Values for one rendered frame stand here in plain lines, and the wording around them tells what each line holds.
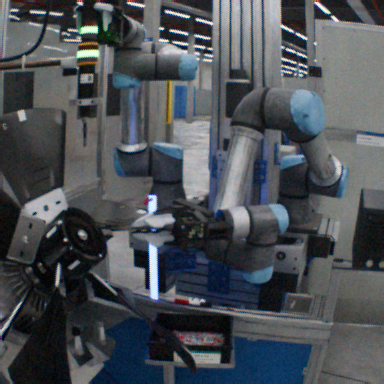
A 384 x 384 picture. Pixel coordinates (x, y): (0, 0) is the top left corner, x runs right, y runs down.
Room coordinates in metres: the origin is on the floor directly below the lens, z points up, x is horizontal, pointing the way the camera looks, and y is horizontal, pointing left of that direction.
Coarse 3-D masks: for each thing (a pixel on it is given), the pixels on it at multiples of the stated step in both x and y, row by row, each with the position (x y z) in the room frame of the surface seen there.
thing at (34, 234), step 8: (24, 216) 0.65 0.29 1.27; (32, 216) 0.66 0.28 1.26; (24, 224) 0.65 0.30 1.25; (32, 224) 0.66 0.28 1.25; (40, 224) 0.67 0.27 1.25; (16, 232) 0.64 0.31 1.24; (24, 232) 0.65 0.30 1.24; (32, 232) 0.66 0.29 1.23; (40, 232) 0.67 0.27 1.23; (16, 240) 0.64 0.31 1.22; (32, 240) 0.66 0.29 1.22; (16, 248) 0.64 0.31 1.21; (24, 248) 0.65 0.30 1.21; (32, 248) 0.66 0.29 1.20; (8, 256) 0.62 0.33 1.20; (16, 256) 0.63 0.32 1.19; (24, 256) 0.65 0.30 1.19; (32, 256) 0.66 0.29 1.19
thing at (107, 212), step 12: (108, 204) 1.03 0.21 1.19; (120, 204) 1.05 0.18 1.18; (96, 216) 0.93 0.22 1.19; (108, 216) 0.93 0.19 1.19; (120, 216) 0.94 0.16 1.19; (132, 216) 0.96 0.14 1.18; (108, 228) 0.82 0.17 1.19; (120, 228) 0.83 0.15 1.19; (132, 228) 0.86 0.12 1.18; (144, 228) 0.89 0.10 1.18; (156, 228) 0.92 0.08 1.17; (168, 228) 0.96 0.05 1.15
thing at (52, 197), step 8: (56, 192) 0.78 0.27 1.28; (32, 200) 0.76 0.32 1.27; (40, 200) 0.77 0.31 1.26; (48, 200) 0.77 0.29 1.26; (56, 200) 0.77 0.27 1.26; (64, 200) 0.77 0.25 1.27; (32, 208) 0.75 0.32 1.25; (40, 208) 0.76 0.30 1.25; (56, 208) 0.76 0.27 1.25; (64, 208) 0.76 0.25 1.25; (40, 216) 0.75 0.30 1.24; (48, 216) 0.75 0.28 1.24
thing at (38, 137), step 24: (0, 120) 0.85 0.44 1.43; (24, 120) 0.87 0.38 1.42; (48, 120) 0.89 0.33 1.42; (0, 144) 0.81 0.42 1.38; (24, 144) 0.83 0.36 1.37; (48, 144) 0.85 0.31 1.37; (0, 168) 0.78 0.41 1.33; (24, 168) 0.79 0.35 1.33; (48, 168) 0.81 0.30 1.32; (24, 192) 0.76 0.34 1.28; (48, 192) 0.78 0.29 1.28
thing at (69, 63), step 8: (64, 64) 0.78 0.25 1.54; (72, 64) 0.78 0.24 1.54; (64, 72) 0.77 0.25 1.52; (72, 72) 0.78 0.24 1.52; (72, 80) 0.78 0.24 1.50; (72, 88) 0.78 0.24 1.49; (72, 96) 0.78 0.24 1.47; (72, 104) 0.78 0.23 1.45; (80, 104) 0.77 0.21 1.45; (88, 104) 0.77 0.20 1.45; (96, 104) 0.78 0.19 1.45
